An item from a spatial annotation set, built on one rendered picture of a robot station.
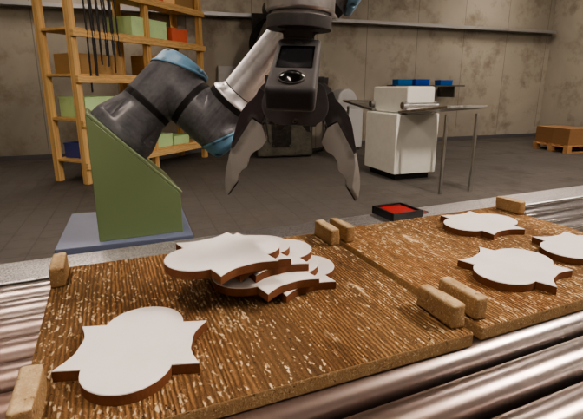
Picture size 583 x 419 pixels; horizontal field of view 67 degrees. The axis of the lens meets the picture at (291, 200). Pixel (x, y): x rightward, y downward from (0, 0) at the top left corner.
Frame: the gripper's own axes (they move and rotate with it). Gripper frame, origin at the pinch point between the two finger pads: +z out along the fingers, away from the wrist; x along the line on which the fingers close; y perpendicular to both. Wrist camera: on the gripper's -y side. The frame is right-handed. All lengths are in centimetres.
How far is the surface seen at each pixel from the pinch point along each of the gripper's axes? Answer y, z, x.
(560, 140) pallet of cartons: 786, 57, -487
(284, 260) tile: 0.3, 7.6, 0.6
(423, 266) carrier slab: 8.6, 10.8, -18.7
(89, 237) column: 38, 20, 43
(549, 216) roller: 41, 11, -54
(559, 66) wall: 1043, -93, -600
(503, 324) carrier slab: -6.1, 11.1, -23.3
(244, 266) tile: -4.4, 6.6, 4.8
